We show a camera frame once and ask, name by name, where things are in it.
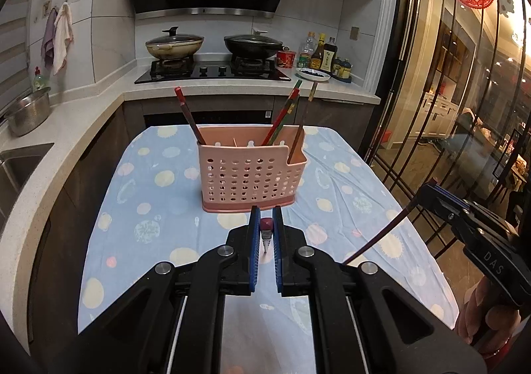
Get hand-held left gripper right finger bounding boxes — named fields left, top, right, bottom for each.
left=271, top=205, right=486, bottom=374

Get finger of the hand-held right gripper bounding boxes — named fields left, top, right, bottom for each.
left=417, top=184, right=459, bottom=234
left=432, top=183, right=474, bottom=209

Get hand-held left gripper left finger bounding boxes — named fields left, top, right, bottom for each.
left=66, top=206, right=262, bottom=374

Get maroon chopstick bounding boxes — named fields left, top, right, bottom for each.
left=259, top=217, right=274, bottom=254

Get brown chopstick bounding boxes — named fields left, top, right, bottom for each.
left=287, top=83, right=318, bottom=163
left=342, top=199, right=421, bottom=266

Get pink perforated utensil basket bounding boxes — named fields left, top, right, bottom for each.
left=197, top=125, right=308, bottom=214

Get red chopstick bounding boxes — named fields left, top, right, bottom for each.
left=261, top=88, right=300, bottom=147
left=174, top=86, right=207, bottom=146

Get person's right hand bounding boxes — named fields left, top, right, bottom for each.
left=454, top=274, right=524, bottom=359

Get blue dotted tablecloth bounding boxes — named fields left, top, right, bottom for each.
left=77, top=124, right=461, bottom=374

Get glass sliding door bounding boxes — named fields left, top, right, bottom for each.
left=361, top=0, right=531, bottom=275

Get tray of seasoning jars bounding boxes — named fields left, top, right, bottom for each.
left=332, top=58, right=353, bottom=83

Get white plate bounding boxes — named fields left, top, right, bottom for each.
left=295, top=68, right=332, bottom=82

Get large dark sauce bottle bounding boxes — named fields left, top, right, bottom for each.
left=321, top=37, right=339, bottom=73

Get black gas stove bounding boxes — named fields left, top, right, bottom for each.
left=133, top=55, right=291, bottom=85

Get yellow-capped sauce bottle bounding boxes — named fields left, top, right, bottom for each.
left=310, top=33, right=327, bottom=70

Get clear plastic bottle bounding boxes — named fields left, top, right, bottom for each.
left=298, top=32, right=316, bottom=68

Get black wok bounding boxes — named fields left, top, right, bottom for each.
left=224, top=40, right=285, bottom=61

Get kitchen counter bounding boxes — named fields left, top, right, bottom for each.
left=0, top=56, right=382, bottom=317

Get glass wok lid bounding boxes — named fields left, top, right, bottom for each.
left=225, top=31, right=283, bottom=46

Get beige frying pan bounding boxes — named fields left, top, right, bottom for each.
left=145, top=39, right=205, bottom=61

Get glass pan lid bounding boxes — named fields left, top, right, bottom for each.
left=146, top=26, right=204, bottom=47

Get stainless steel sink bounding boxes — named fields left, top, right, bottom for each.
left=0, top=143, right=55, bottom=225

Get stainless steel bowl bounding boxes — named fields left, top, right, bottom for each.
left=2, top=86, right=52, bottom=137

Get green dish soap bottle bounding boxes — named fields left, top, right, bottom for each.
left=32, top=66, right=49, bottom=93

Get white hanging towel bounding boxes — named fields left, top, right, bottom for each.
left=52, top=3, right=75, bottom=76

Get purple hanging towel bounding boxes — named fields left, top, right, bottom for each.
left=40, top=8, right=59, bottom=68

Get window blinds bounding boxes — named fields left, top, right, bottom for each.
left=0, top=0, right=34, bottom=109

